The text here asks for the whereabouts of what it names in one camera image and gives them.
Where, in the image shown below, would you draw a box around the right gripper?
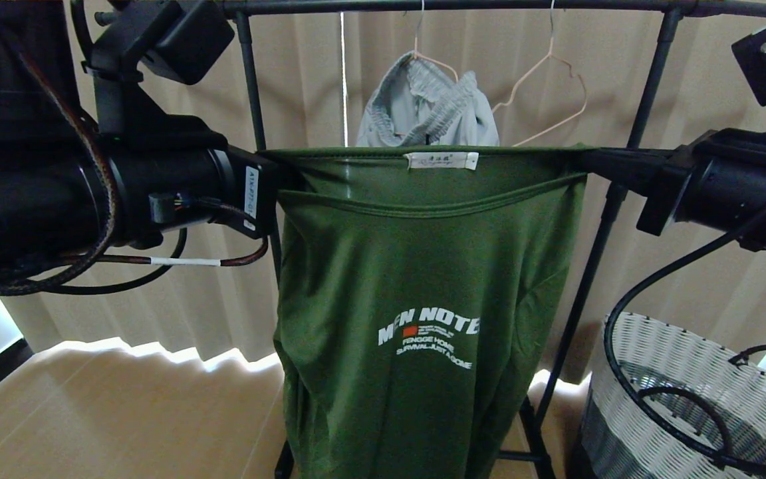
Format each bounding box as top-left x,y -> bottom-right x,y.
636,130 -> 766,238

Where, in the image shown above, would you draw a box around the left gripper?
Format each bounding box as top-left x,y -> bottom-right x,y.
112,144 -> 279,248

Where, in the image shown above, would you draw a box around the green garment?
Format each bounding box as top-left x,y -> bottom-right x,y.
260,143 -> 590,479

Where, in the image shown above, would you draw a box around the pale grey shorts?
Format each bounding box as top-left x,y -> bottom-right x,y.
355,52 -> 500,148

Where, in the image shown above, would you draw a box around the pink clothes hanger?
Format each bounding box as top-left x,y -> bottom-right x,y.
402,0 -> 460,84
491,0 -> 588,148

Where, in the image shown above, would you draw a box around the black clothes rack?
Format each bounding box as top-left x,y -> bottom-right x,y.
217,0 -> 766,479

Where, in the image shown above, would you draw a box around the white laundry basket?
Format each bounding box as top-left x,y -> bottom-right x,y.
579,311 -> 766,479

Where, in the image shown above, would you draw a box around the beige curtain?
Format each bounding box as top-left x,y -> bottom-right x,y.
0,0 -> 766,387

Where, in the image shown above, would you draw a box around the black cable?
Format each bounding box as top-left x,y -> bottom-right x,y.
44,230 -> 188,295
604,166 -> 766,476

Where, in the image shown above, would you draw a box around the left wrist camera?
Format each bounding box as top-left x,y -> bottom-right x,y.
84,0 -> 236,150

